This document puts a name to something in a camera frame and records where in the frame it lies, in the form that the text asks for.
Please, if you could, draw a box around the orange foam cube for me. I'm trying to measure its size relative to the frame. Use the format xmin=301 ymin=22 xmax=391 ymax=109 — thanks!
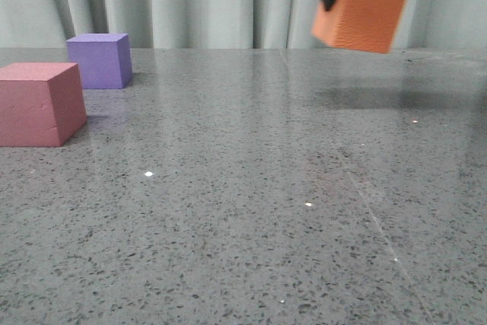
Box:
xmin=311 ymin=0 xmax=406 ymax=53

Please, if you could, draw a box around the grey-green curtain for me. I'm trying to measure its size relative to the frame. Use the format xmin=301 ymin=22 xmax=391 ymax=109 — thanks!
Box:
xmin=1 ymin=0 xmax=486 ymax=49

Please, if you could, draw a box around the purple foam cube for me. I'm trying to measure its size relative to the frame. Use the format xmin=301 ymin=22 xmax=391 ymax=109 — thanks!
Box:
xmin=66 ymin=33 xmax=132 ymax=89

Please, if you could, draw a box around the pink foam cube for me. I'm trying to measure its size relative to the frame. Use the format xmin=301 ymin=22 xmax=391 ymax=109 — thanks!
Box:
xmin=1 ymin=62 xmax=87 ymax=147

